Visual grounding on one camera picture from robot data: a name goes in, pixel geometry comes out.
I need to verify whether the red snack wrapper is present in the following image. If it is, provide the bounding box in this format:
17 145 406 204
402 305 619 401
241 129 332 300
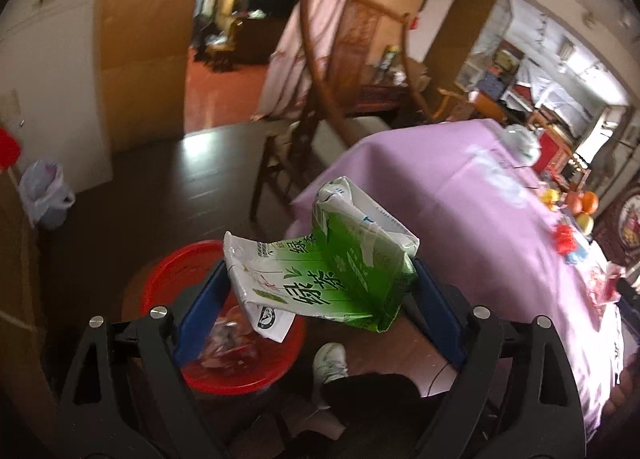
198 305 258 371

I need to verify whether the yellow foam fruit net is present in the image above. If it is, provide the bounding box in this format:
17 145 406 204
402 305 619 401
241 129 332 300
539 188 560 210

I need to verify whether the green tea package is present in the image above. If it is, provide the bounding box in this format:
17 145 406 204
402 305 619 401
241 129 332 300
224 176 420 343

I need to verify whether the cardboard box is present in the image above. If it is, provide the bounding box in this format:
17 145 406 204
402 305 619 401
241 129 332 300
1 170 56 445

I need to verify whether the red plastic waste basket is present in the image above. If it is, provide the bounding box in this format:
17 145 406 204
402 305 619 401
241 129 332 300
140 240 305 395

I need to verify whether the red foam net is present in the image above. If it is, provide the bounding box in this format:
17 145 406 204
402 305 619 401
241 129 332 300
553 222 578 257

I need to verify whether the yellow pear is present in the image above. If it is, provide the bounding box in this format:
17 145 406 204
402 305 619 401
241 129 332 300
575 212 594 236

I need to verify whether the white shoe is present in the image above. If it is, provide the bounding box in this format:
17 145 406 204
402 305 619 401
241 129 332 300
312 342 348 410

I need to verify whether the purple tablecloth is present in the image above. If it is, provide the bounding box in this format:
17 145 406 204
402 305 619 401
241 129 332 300
285 120 624 436

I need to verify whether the red apple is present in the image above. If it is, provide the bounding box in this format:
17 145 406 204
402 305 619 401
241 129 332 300
565 192 582 218

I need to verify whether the orange fruit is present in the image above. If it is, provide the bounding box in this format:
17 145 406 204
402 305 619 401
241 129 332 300
580 192 599 216

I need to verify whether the bin with white bag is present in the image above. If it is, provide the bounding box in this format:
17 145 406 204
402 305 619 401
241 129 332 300
18 159 76 230

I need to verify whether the red white box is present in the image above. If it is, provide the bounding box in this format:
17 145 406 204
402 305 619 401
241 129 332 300
533 130 567 174

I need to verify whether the celadon lidded jar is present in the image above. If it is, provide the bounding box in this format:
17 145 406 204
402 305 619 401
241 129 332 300
501 124 541 167

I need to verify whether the white storage cabinet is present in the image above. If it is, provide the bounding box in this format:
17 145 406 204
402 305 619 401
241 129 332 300
1 0 113 193

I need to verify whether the pink floral curtain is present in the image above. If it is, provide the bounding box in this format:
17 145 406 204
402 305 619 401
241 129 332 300
253 0 345 120

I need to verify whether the tall wooden display cabinet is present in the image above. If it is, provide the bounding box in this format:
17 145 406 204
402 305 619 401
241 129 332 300
424 0 512 104

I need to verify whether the wooden armchair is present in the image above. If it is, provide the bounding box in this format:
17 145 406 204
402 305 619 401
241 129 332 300
248 0 431 222

